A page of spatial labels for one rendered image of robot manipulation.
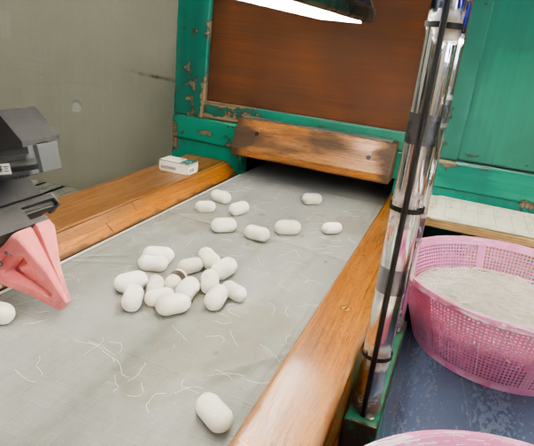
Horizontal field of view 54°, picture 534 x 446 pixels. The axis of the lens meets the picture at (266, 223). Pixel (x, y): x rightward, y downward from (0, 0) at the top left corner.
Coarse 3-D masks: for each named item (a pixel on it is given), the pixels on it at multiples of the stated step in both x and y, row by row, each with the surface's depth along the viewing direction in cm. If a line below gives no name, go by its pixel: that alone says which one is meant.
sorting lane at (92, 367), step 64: (256, 192) 95; (320, 192) 100; (128, 256) 64; (192, 256) 66; (256, 256) 68; (320, 256) 70; (64, 320) 49; (128, 320) 50; (192, 320) 52; (256, 320) 53; (0, 384) 40; (64, 384) 41; (128, 384) 42; (192, 384) 43; (256, 384) 43
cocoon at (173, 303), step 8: (160, 296) 52; (168, 296) 52; (176, 296) 52; (184, 296) 52; (160, 304) 51; (168, 304) 51; (176, 304) 51; (184, 304) 52; (160, 312) 51; (168, 312) 51; (176, 312) 52
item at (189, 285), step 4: (184, 280) 55; (188, 280) 55; (192, 280) 55; (196, 280) 56; (180, 284) 54; (184, 284) 54; (188, 284) 54; (192, 284) 55; (196, 284) 55; (176, 288) 54; (180, 288) 54; (184, 288) 54; (188, 288) 54; (192, 288) 54; (196, 288) 55; (176, 292) 54; (184, 292) 54; (188, 292) 54; (192, 292) 54; (196, 292) 55; (192, 296) 54
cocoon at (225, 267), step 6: (222, 258) 61; (228, 258) 61; (216, 264) 60; (222, 264) 60; (228, 264) 60; (234, 264) 61; (216, 270) 59; (222, 270) 59; (228, 270) 60; (234, 270) 61; (222, 276) 60
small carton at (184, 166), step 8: (160, 160) 93; (168, 160) 92; (176, 160) 93; (184, 160) 93; (192, 160) 94; (160, 168) 93; (168, 168) 93; (176, 168) 92; (184, 168) 91; (192, 168) 93
